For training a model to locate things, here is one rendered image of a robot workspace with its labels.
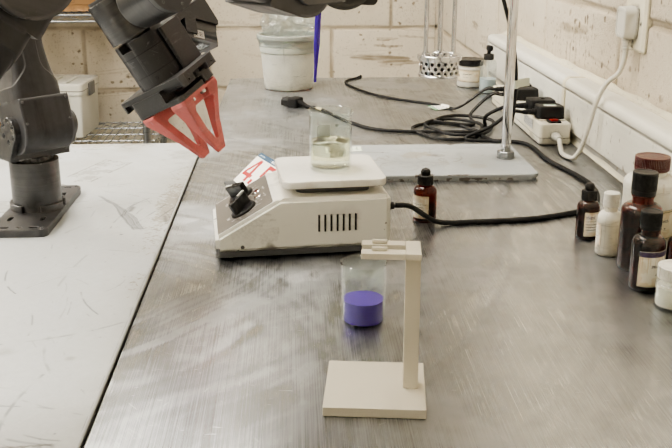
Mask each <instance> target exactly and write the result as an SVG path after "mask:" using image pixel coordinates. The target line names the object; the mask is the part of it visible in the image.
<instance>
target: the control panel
mask: <svg viewBox="0 0 672 448"><path fill-rule="evenodd" d="M246 187H251V188H252V189H253V191H254V190H255V189H259V190H258V191H257V192H255V193H253V191H252V192H251V194H250V195H249V196H248V197H249V199H250V200H254V201H255V202H256V204H255V206H254V207H253V208H252V209H251V210H250V211H249V212H247V213H246V214H244V215H242V216H240V217H238V218H232V217H231V213H232V211H231V210H230V208H229V207H228V205H229V199H230V198H231V197H230V196H229V197H227V198H226V199H224V200H222V201H221V202H219V203H217V204H216V205H215V207H216V218H217V230H218V235H219V234H220V233H222V232H224V231H225V230H227V229H229V228H230V227H232V226H234V225H235V224H237V223H239V222H240V221H242V220H244V219H245V218H247V217H249V216H250V215H252V214H254V213H255V212H257V211H258V210H260V209H262V208H263V207H265V206H267V205H268V204H270V203H271V202H273V199H272V196H271V193H270V189H269V186H268V183H267V179H266V176H265V175H264V176H262V177H260V178H259V179H257V180H255V181H254V182H252V183H251V184H249V185H247V186H246ZM258 193H259V194H260V195H259V196H258V197H256V198H254V196H255V195H256V194H258Z"/></svg>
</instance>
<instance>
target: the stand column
mask: <svg viewBox="0 0 672 448"><path fill-rule="evenodd" d="M518 7H519V0H509V6H508V25H507V45H506V64H505V83H504V103H503V122H502V141H501V149H499V150H497V158H498V159H502V160H511V159H514V151H513V150H512V149H511V134H512V116H513V98H514V80H515V61H516V43H517V25H518Z"/></svg>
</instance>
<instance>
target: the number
mask: <svg viewBox="0 0 672 448"><path fill-rule="evenodd" d="M273 171H277V170H276V167H274V166H273V165H271V164H269V163H268V162H266V161H265V160H263V159H261V158H260V157H257V158H256V159H255V160H254V161H253V162H252V163H251V164H250V165H249V166H248V167H247V168H246V169H245V170H244V171H243V172H242V173H241V174H240V175H239V176H238V177H237V178H238V179H239V180H240V181H242V182H244V183H245V184H246V185H248V184H250V183H252V182H253V181H255V180H257V179H258V178H260V177H262V176H263V175H265V174H267V173H272V172H273Z"/></svg>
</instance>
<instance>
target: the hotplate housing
mask: <svg viewBox="0 0 672 448"><path fill-rule="evenodd" d="M265 176H266V179H267V183H268V186H269V189H270V193H271V196H272V199H273V202H271V203H270V204H268V205H267V206H265V207H263V208H262V209H260V210H258V211H257V212H255V213H254V214H252V215H250V216H249V217H247V218H245V219H244V220H242V221H240V222H239V223H237V224H235V225H234V226H232V227H230V228H229V229H227V230H225V231H224V232H222V233H220V234H219V235H218V230H217V218H216V208H215V209H213V220H214V233H215V246H216V249H218V254H219V258H232V257H251V256H271V255H290V254H310V253H329V252H348V251H361V249H362V240H372V239H387V240H388V241H390V210H391V209H394V208H395V204H394V202H391V197H390V196H389V195H388V193H387V192H386V191H385V189H384V188H383V186H368V187H343V188H319V189H295V190H290V189H285V188H283V187H282V185H281V182H280V179H279V176H278V173H277V171H273V172H272V173H267V174H265Z"/></svg>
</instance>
